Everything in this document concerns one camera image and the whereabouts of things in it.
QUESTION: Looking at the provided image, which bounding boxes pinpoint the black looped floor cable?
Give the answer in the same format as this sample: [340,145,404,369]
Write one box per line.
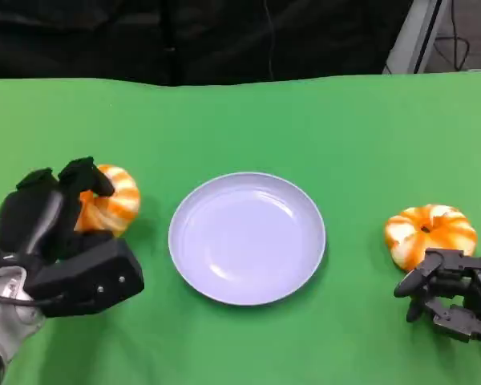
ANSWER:
[430,0,470,73]

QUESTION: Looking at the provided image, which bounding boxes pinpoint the black camera cable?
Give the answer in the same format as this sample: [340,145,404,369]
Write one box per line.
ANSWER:
[0,294,65,309]

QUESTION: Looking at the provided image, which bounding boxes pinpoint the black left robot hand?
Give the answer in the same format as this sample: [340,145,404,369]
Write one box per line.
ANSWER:
[0,156,115,266]

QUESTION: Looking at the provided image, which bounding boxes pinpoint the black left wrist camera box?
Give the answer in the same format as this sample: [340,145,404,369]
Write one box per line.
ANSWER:
[23,237,145,318]

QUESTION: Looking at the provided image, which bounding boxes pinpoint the grey metal frame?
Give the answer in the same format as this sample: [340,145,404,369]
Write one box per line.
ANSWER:
[382,0,452,75]

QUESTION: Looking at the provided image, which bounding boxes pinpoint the orange and white bread roll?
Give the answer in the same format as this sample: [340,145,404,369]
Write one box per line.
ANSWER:
[74,163,141,238]
[383,204,478,270]

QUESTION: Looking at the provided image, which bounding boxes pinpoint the lilac plate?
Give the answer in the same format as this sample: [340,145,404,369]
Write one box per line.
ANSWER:
[168,172,328,308]

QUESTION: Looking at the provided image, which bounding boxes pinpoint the black backdrop cloth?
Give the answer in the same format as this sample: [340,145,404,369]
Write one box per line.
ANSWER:
[0,0,410,87]

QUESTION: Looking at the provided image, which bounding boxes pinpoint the green table cloth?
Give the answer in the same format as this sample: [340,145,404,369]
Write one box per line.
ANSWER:
[0,70,481,385]

